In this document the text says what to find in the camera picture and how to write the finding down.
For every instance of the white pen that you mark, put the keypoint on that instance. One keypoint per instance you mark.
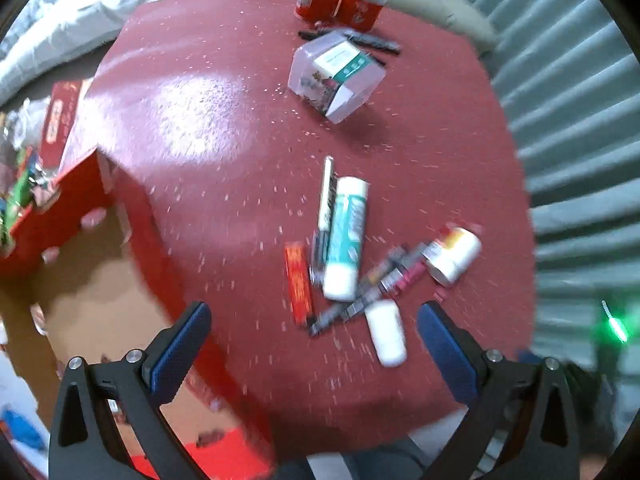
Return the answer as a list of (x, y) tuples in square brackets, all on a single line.
[(326, 195)]

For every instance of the small red box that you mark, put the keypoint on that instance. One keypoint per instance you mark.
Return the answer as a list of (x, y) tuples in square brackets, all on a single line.
[(298, 285)]

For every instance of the small plain white bottle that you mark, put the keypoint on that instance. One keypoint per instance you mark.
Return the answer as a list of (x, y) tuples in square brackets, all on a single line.
[(385, 332)]

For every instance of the black pen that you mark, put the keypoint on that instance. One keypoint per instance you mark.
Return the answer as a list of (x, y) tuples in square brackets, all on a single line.
[(375, 42), (312, 34)]

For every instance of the teal white glue stick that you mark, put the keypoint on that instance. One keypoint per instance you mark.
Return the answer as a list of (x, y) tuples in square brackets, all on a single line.
[(345, 235)]

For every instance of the white bedding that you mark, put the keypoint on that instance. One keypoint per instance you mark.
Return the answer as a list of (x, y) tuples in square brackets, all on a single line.
[(75, 10)]

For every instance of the red tin can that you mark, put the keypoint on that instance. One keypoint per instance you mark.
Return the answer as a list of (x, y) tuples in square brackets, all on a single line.
[(315, 5), (360, 7)]

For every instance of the white teal carton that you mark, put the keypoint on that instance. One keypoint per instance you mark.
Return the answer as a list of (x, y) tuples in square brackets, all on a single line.
[(342, 62)]

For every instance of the colourful printed carton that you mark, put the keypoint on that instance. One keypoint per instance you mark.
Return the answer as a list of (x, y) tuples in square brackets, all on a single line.
[(320, 90)]

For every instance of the grey green pillow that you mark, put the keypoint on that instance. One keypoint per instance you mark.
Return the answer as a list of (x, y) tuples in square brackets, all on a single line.
[(430, 2)]

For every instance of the red pen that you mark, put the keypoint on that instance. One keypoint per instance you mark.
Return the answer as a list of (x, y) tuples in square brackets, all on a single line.
[(410, 275)]

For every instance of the teal ribbed cushion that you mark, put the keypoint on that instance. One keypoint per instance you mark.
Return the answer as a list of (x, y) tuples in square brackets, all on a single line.
[(565, 110)]

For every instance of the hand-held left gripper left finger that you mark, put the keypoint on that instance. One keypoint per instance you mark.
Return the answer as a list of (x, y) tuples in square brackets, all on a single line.
[(180, 352)]

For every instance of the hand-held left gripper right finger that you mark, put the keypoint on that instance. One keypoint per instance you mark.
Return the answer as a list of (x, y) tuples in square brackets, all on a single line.
[(447, 355)]

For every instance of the white bottle orange label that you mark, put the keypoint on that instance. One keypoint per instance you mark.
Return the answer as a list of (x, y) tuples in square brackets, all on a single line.
[(452, 255)]

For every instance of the clear plastic box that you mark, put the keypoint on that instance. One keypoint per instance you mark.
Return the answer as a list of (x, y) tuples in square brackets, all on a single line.
[(350, 95)]

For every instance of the red cardboard box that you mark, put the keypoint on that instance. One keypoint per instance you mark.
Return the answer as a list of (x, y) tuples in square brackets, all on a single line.
[(20, 180)]

